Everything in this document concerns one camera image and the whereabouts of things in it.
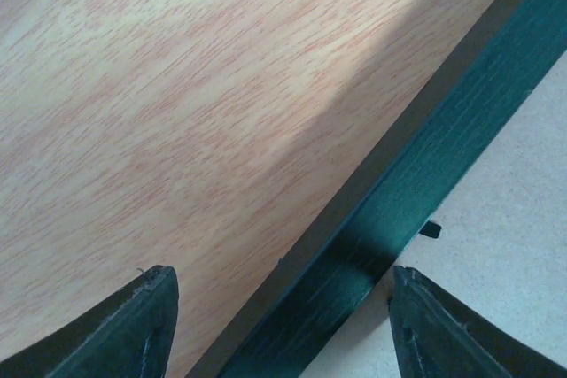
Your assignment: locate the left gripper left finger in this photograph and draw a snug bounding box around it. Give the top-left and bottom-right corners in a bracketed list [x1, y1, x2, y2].
[1, 266, 179, 377]

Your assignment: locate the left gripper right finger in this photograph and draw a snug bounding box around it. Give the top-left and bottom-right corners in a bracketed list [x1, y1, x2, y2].
[389, 266, 566, 377]

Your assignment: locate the black picture frame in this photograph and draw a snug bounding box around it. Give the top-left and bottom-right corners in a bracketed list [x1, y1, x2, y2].
[190, 0, 566, 377]

